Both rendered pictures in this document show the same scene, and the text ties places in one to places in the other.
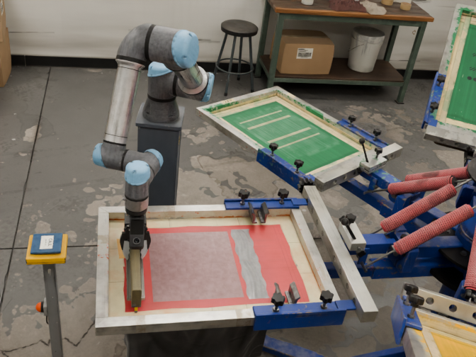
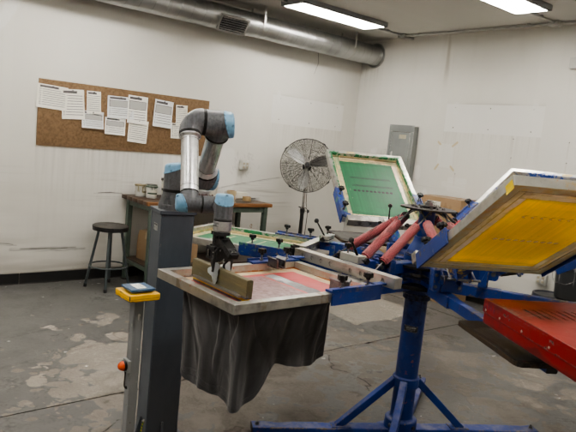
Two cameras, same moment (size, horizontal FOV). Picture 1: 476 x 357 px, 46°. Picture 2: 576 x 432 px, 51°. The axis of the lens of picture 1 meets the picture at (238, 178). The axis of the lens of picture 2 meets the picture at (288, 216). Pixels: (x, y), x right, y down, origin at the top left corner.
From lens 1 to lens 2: 1.59 m
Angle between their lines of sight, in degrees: 36
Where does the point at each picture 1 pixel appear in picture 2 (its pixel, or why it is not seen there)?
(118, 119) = (193, 171)
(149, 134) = (171, 221)
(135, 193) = (227, 214)
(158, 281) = not seen: hidden behind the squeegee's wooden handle
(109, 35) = not seen: outside the picture
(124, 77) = (191, 142)
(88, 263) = (63, 417)
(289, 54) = not seen: hidden behind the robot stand
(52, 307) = (135, 362)
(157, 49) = (213, 122)
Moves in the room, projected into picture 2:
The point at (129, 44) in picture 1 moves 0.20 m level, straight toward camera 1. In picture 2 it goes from (193, 120) to (217, 122)
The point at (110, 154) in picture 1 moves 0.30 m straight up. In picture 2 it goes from (192, 197) to (198, 123)
